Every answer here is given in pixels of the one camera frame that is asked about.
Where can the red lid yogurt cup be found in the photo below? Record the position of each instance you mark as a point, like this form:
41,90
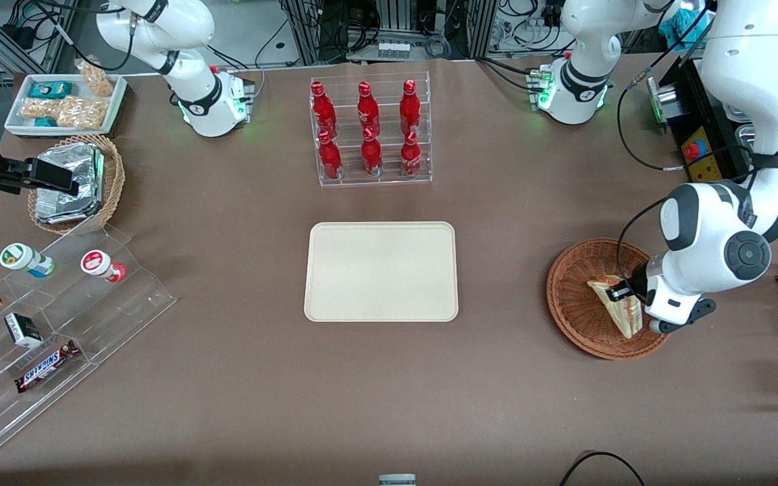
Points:
100,264

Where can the teal cloth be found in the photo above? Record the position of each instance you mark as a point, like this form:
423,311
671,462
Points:
676,27

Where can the white rectangular snack tray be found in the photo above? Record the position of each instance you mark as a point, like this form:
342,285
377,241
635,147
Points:
17,121

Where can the black yellow control box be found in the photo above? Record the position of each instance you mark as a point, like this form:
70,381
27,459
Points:
689,101

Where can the brown round wicker basket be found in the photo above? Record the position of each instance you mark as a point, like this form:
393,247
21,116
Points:
575,317

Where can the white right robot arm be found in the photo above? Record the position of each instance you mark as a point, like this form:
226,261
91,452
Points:
186,74

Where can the small grey device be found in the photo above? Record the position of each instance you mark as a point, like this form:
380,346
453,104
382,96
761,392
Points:
397,480

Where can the Snickers chocolate bar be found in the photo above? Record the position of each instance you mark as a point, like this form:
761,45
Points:
46,366

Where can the small black white box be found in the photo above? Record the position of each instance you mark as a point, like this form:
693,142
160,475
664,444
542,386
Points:
22,330

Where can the cream plastic serving tray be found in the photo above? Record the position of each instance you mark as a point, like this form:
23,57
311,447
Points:
381,271

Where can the aluminium frame rack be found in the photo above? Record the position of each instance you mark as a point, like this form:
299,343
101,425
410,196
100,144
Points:
389,20

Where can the foil wrapped package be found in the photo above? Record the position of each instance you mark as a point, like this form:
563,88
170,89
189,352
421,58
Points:
68,162

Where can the small teal snack packet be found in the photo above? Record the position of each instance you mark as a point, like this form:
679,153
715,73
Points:
46,122

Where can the red cola bottle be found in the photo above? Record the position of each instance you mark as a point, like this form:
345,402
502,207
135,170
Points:
410,108
411,156
371,155
323,111
367,109
330,158

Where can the clear acrylic stepped stand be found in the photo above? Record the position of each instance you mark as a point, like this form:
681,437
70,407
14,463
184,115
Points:
105,317

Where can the clear bag of nuts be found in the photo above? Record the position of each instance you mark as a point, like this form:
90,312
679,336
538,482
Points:
96,77
38,108
82,113

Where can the tan wicker basket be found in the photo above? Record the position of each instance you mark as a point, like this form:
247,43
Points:
113,179

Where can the triangular sandwich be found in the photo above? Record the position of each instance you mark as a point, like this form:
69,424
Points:
624,316

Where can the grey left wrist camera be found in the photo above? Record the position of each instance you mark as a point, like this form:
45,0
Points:
689,316

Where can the clear acrylic bottle rack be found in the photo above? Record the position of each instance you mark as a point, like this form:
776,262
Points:
389,181

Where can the green lid yogurt cup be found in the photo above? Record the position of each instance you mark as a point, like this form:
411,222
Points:
24,259

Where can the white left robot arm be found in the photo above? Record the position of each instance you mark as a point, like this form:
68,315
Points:
754,81

